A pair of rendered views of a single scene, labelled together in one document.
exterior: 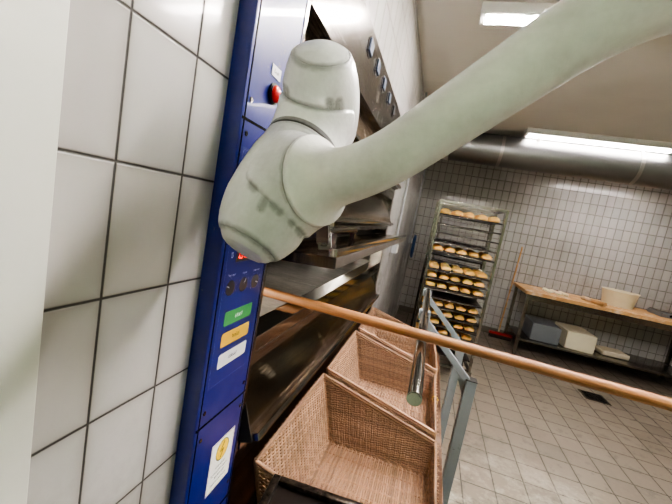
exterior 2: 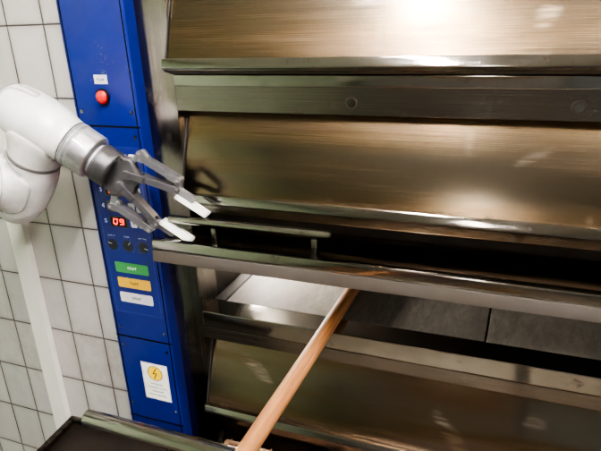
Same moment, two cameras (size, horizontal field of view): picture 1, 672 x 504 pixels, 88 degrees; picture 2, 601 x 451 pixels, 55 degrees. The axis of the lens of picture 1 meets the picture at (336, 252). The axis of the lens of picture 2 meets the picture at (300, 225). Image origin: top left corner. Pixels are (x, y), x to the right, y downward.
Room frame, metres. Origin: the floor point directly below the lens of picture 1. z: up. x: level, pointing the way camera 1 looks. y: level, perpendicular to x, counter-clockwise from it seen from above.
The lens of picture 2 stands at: (1.13, -0.96, 1.82)
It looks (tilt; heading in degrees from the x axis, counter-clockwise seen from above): 21 degrees down; 97
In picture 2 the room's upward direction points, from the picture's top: 3 degrees counter-clockwise
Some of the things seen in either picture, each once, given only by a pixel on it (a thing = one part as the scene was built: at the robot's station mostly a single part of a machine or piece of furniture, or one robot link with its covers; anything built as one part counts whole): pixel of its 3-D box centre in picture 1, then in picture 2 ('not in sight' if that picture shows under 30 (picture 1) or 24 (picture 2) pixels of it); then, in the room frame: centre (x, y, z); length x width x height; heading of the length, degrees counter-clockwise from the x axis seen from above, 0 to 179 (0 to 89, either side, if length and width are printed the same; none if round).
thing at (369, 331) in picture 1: (398, 345); not in sight; (2.16, -0.50, 0.72); 0.56 x 0.49 x 0.28; 167
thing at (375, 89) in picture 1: (377, 102); not in sight; (1.63, -0.06, 2.00); 1.80 x 0.08 x 0.21; 165
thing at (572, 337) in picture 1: (573, 337); not in sight; (4.81, -3.49, 0.35); 0.50 x 0.36 x 0.24; 167
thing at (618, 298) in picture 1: (618, 298); not in sight; (4.77, -3.93, 1.01); 0.43 x 0.43 x 0.21
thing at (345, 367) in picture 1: (385, 386); not in sight; (1.57, -0.34, 0.72); 0.56 x 0.49 x 0.28; 166
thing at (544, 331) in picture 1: (540, 329); not in sight; (4.92, -3.09, 0.35); 0.50 x 0.36 x 0.24; 165
